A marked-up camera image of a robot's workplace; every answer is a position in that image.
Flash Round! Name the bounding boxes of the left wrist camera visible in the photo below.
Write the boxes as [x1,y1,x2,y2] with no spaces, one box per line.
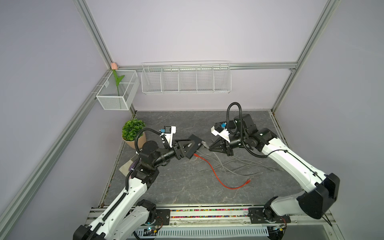
[160,126,176,148]

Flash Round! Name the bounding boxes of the green potted plant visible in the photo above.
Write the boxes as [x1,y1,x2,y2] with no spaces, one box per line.
[122,119,146,149]

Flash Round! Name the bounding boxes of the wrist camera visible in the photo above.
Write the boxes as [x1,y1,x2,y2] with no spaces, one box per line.
[211,122,231,143]
[160,126,176,148]

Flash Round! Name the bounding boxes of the pink purple brush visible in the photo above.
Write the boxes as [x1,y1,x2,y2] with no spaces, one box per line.
[128,161,138,172]

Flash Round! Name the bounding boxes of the grey ethernet cable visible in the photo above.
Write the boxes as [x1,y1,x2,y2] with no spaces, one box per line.
[201,140,283,178]
[197,155,283,173]

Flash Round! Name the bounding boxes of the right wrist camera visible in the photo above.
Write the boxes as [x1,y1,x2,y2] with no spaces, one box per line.
[211,122,231,143]

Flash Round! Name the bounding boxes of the long white wire basket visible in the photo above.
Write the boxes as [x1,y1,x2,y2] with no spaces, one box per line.
[141,61,232,94]

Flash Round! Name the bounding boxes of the white mesh box basket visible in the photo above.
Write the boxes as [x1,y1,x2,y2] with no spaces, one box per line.
[96,70,140,111]

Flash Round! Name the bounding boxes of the red ethernet cable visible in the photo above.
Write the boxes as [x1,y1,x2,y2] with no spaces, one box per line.
[193,152,252,190]

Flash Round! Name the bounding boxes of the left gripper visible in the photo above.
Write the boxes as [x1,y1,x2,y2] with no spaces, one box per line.
[152,138,195,168]

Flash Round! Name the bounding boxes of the pink artificial tulip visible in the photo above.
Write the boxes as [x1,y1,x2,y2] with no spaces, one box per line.
[111,63,125,96]

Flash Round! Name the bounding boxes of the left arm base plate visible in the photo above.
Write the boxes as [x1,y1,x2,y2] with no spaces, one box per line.
[145,209,171,226]

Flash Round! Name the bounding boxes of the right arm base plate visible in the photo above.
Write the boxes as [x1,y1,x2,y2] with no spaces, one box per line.
[248,207,291,224]

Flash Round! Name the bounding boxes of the large black network switch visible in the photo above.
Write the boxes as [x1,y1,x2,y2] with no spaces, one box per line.
[184,135,203,159]

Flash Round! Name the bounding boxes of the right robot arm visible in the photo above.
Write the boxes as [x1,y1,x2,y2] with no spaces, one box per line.
[209,102,340,223]

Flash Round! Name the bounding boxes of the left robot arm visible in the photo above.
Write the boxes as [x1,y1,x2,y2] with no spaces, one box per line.
[73,126,202,240]

